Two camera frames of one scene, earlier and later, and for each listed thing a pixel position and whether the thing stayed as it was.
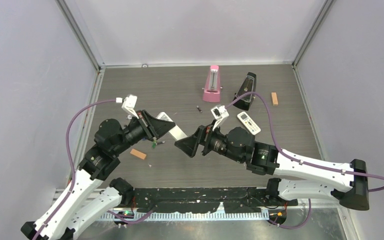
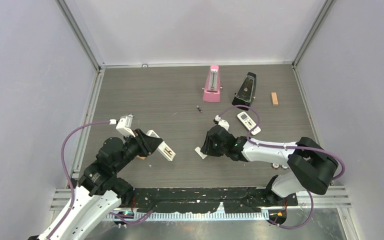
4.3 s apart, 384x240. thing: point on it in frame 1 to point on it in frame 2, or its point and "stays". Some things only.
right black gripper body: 213,141 stays
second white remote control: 249,123 stays
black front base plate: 204,200 stays
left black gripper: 159,127 to 148,144
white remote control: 175,132 to 163,148
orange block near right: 274,99 stays
